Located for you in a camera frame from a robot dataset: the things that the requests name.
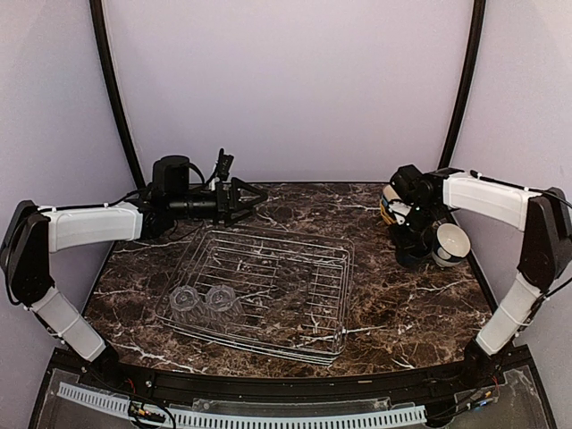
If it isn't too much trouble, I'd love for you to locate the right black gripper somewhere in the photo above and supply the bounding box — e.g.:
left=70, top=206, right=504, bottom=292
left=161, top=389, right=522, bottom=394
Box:
left=388, top=201, right=441, bottom=256

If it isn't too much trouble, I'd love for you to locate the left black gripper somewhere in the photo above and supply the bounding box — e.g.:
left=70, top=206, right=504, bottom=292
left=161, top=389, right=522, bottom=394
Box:
left=170, top=177, right=268, bottom=227

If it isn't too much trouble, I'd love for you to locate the dark blue ceramic mug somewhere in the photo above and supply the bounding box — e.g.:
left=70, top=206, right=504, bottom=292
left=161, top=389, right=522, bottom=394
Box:
left=395, top=241, right=432, bottom=268

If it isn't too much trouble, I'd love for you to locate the blue polka dot plate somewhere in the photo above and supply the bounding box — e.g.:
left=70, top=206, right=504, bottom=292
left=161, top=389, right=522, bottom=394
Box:
left=380, top=198, right=397, bottom=225

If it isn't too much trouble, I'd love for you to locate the white green patterned bowl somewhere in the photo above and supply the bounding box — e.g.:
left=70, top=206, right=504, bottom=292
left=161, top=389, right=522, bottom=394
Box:
left=432, top=253, right=464, bottom=268

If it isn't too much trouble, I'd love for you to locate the teal and white bowl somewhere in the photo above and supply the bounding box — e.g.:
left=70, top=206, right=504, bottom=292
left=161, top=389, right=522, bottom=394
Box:
left=432, top=223, right=471, bottom=260

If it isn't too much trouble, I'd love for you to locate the large beige plate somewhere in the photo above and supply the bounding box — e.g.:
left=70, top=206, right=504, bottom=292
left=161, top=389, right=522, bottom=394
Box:
left=381, top=184, right=401, bottom=206

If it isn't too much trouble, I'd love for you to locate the clear glass cup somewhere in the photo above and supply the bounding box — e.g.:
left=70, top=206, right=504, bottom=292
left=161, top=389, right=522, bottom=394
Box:
left=206, top=285, right=244, bottom=326
left=169, top=285, right=206, bottom=325

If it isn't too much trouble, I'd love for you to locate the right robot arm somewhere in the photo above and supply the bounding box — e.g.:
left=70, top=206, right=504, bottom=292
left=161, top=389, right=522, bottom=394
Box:
left=381, top=164, right=571, bottom=388

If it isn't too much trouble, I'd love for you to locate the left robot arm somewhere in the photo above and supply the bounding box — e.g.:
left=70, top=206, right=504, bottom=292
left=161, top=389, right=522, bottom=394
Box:
left=1, top=151, right=267, bottom=390

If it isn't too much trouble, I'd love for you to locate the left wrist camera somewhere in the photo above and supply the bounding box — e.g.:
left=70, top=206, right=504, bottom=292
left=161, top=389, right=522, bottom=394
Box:
left=206, top=148, right=234, bottom=190

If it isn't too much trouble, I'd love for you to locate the wire dish rack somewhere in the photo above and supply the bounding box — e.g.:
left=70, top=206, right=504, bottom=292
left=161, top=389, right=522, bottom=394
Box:
left=156, top=227, right=354, bottom=366

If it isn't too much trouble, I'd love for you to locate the black front rail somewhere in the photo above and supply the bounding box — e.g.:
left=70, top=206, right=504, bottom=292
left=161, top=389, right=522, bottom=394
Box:
left=52, top=346, right=533, bottom=416

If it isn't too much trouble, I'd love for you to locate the right black frame post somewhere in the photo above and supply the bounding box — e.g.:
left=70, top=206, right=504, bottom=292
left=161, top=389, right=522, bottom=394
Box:
left=438, top=0, right=486, bottom=169

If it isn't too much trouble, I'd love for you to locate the black frame post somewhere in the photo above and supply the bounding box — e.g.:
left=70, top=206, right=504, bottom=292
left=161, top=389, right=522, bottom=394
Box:
left=88, top=0, right=145, bottom=188
left=438, top=0, right=486, bottom=169

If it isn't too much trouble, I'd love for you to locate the white slotted cable duct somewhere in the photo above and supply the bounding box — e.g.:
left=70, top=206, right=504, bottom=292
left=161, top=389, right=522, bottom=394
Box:
left=57, top=382, right=427, bottom=428

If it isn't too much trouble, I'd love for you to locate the left black frame post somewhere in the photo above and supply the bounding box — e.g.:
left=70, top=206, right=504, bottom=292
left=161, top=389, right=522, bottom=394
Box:
left=88, top=0, right=145, bottom=188

